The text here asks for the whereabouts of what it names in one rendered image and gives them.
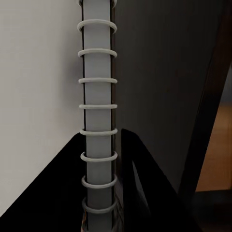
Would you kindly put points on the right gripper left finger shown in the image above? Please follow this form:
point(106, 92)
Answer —
point(53, 201)

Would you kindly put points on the notebook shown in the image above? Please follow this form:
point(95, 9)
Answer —
point(99, 81)

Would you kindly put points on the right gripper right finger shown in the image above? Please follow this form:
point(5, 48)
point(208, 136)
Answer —
point(168, 212)

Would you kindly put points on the keyboard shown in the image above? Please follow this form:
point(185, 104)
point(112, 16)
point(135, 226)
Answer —
point(119, 210)

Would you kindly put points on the desk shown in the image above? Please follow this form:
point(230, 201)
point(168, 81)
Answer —
point(173, 57)

